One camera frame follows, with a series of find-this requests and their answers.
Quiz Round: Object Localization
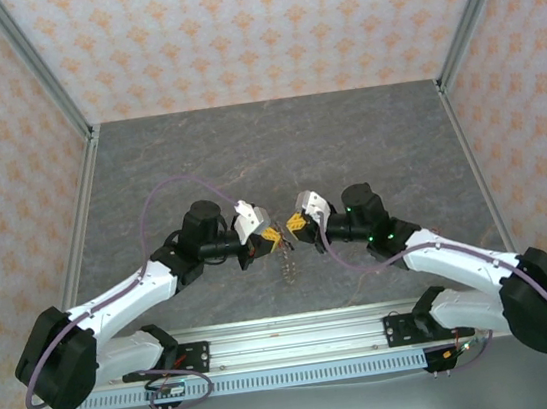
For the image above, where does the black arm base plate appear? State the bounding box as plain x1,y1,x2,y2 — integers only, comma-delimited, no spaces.
382,303,477,350
118,340,214,385

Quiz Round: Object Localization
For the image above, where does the aluminium table side rail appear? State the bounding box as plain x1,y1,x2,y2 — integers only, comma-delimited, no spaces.
21,125,130,359
436,68,547,311

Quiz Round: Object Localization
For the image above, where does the aluminium frame corner post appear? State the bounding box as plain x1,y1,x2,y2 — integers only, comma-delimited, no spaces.
0,0,98,154
425,0,535,93

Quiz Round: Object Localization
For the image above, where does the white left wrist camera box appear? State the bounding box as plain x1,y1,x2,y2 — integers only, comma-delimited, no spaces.
230,196,273,246

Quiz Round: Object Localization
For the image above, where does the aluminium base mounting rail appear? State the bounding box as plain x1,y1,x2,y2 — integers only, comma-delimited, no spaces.
22,280,547,399

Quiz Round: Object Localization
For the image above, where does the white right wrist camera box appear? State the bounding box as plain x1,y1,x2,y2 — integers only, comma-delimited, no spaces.
291,186,332,223

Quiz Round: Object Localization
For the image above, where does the small green circuit board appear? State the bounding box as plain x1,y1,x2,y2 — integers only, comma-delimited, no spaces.
143,380,187,402
440,338,481,363

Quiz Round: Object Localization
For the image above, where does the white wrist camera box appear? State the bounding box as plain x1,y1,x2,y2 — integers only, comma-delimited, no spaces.
291,186,332,223
230,196,273,246

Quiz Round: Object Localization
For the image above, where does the grey slotted cable duct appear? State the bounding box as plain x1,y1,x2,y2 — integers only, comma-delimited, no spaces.
49,341,482,409

